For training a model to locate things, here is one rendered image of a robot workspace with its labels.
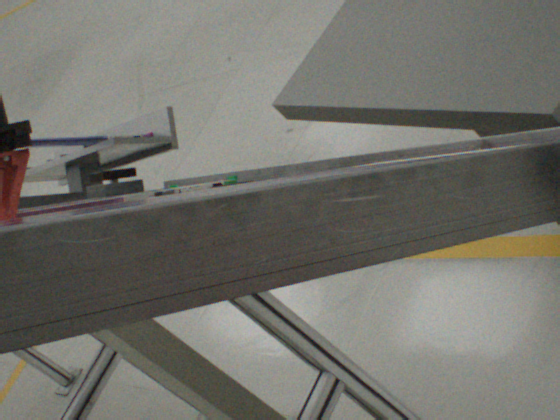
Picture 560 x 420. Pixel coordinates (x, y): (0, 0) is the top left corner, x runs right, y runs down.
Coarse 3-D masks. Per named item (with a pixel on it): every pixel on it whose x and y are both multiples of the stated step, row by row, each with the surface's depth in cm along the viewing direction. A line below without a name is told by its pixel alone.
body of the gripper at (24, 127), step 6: (0, 96) 99; (0, 102) 98; (0, 108) 98; (0, 114) 98; (6, 114) 99; (0, 120) 98; (6, 120) 99; (24, 120) 97; (0, 126) 95; (6, 126) 96; (12, 126) 96; (18, 126) 96; (24, 126) 97; (30, 126) 97; (18, 132) 96; (24, 132) 97; (30, 132) 97
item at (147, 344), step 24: (96, 336) 156; (120, 336) 152; (144, 336) 155; (168, 336) 158; (144, 360) 156; (168, 360) 158; (192, 360) 161; (168, 384) 162; (192, 384) 160; (216, 384) 163; (240, 384) 167; (216, 408) 163; (240, 408) 166; (264, 408) 169
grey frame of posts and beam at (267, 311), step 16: (240, 304) 146; (256, 304) 146; (272, 304) 147; (256, 320) 149; (272, 320) 147; (288, 320) 150; (272, 336) 152; (288, 336) 149; (304, 336) 152; (320, 336) 153; (304, 352) 151; (320, 352) 153; (336, 352) 155; (320, 368) 154; (336, 368) 154; (352, 368) 156; (352, 384) 156; (368, 384) 158; (352, 400) 161; (368, 400) 158; (384, 400) 162; (384, 416) 161; (400, 416) 164; (416, 416) 165
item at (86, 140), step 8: (88, 136) 142; (96, 136) 143; (104, 136) 144; (144, 136) 149; (32, 144) 136; (40, 144) 137; (48, 144) 138; (56, 144) 139; (64, 144) 140; (72, 144) 141; (80, 144) 142; (88, 144) 143
